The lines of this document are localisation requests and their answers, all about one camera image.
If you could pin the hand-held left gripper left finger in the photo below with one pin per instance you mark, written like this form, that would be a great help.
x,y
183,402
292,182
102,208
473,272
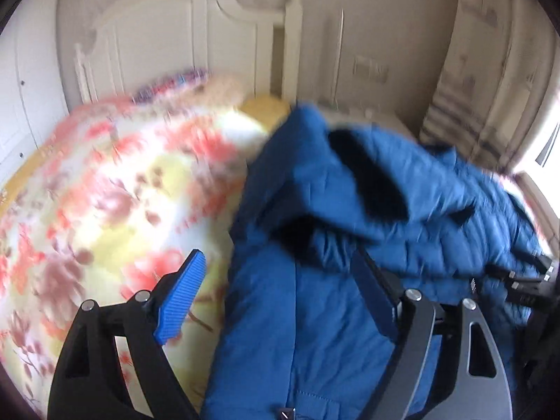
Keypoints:
x,y
181,297

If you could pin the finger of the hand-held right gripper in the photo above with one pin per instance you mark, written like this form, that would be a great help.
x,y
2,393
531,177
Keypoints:
x,y
520,288
546,262

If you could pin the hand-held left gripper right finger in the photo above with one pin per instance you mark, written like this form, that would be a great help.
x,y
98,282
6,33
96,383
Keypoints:
x,y
379,302

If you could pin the blue padded jacket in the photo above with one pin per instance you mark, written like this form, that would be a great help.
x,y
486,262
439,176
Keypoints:
x,y
315,175

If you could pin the floral quilt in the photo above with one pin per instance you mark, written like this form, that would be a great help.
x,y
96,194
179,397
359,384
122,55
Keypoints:
x,y
109,192

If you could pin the white nightstand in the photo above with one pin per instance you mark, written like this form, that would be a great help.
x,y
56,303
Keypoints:
x,y
372,120

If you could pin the yellow pillow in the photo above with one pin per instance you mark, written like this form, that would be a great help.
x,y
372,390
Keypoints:
x,y
262,111

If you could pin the yellow bedsheet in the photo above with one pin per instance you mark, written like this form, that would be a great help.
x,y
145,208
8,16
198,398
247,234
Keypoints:
x,y
22,170

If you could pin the striped beige curtain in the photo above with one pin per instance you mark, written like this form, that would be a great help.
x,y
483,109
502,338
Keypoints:
x,y
485,61

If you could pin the peach pillow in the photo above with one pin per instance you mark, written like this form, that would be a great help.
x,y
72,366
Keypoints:
x,y
223,89

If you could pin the patterned blue red pillow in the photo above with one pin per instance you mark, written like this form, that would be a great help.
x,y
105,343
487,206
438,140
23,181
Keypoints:
x,y
175,83

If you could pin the white bed headboard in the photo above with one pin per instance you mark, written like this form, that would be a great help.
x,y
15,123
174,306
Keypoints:
x,y
175,30

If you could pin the white wardrobe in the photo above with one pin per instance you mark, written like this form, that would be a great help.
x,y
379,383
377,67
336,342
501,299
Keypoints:
x,y
30,74

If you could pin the white wall socket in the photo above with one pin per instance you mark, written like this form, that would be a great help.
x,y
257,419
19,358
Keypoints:
x,y
371,69

